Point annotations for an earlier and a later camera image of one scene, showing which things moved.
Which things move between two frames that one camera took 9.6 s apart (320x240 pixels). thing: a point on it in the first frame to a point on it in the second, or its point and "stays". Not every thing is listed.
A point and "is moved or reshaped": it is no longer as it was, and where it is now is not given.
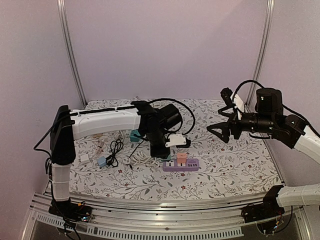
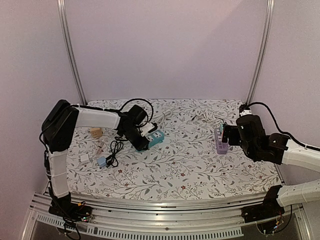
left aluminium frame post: [62, 10] stays
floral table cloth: [121, 166] stays
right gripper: [235, 128] to [232, 135]
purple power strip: [171, 165] to [221, 147]
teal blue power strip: [133, 138] is moved or reshaped
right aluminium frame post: [267, 26] stays
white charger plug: [85, 158] stays
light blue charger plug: [102, 161] stays
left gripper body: [156, 137] to [131, 135]
